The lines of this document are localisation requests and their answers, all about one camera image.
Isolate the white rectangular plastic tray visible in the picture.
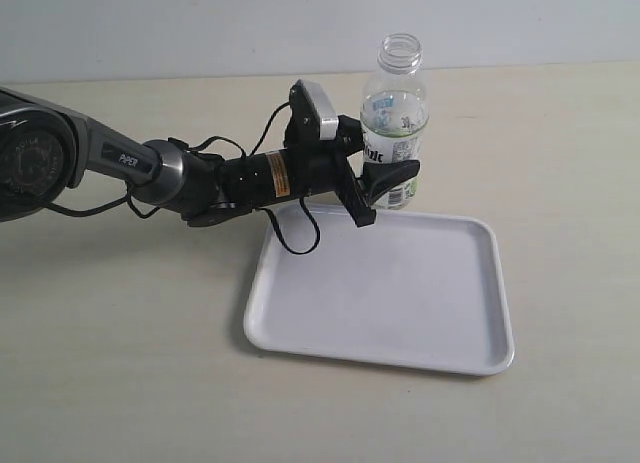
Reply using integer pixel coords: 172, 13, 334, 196
243, 204, 515, 376

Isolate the clear plastic drink bottle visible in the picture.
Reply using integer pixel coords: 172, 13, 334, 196
359, 32, 429, 211

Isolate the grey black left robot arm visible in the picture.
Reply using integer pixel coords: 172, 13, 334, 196
1, 80, 420, 227

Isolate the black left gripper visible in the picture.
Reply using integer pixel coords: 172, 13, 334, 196
219, 115, 420, 227

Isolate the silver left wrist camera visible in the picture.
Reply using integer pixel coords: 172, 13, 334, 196
289, 79, 339, 142

